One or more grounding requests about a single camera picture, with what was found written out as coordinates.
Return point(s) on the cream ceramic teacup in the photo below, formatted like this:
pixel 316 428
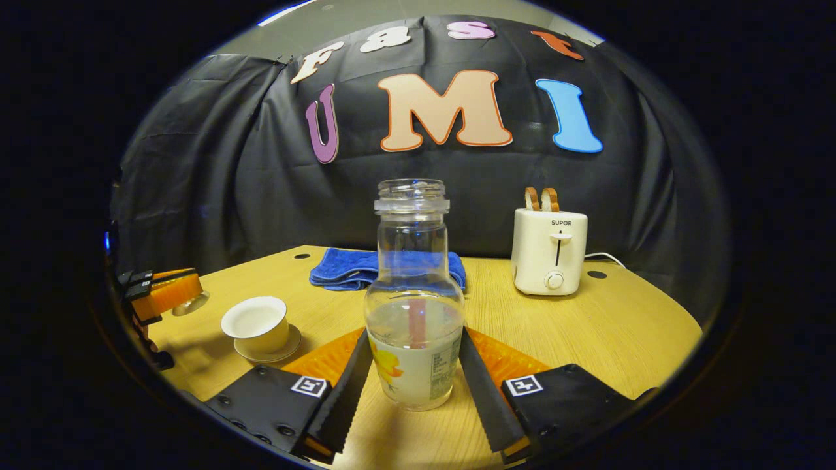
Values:
pixel 264 336

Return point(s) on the toast bread slice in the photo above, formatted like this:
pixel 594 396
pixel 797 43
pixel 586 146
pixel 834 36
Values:
pixel 550 200
pixel 532 199

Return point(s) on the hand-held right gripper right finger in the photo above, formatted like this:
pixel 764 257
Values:
pixel 486 405

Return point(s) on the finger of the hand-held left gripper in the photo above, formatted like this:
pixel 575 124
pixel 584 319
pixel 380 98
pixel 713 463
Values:
pixel 173 297
pixel 140 275

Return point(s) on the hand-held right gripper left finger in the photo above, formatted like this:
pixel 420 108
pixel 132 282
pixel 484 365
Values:
pixel 346 398

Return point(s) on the clear glass water bottle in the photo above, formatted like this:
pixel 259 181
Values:
pixel 411 372

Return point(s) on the white toaster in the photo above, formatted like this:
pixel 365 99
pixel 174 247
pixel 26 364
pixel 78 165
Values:
pixel 542 254

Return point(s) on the blue folded towel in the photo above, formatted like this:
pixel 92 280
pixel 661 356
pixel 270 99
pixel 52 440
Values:
pixel 339 267

